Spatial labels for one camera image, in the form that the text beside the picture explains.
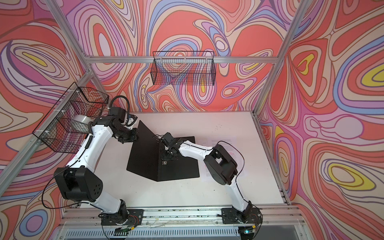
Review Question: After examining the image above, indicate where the white folder black inside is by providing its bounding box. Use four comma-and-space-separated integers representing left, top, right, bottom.
127, 121, 200, 182

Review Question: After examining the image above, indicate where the printed paper sheet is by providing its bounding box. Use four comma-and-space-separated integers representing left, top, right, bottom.
203, 166, 215, 182
208, 139, 236, 148

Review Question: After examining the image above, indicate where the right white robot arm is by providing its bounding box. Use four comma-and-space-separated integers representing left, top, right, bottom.
160, 133, 253, 223

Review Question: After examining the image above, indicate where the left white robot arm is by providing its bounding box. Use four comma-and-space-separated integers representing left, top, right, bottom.
54, 115, 137, 225

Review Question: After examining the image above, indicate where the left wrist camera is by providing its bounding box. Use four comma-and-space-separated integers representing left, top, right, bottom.
109, 107, 126, 123

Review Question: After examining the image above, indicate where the black wire basket left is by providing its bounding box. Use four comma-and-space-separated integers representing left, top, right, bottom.
33, 83, 109, 154

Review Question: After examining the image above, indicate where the black wire basket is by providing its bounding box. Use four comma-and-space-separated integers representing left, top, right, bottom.
151, 51, 216, 86
33, 83, 109, 154

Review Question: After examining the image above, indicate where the black wire basket back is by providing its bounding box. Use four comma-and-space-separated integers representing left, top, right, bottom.
151, 51, 216, 86

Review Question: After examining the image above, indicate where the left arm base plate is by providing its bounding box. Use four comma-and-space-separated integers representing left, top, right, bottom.
98, 209, 144, 227

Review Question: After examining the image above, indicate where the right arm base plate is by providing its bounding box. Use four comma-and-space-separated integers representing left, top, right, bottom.
220, 207, 263, 225

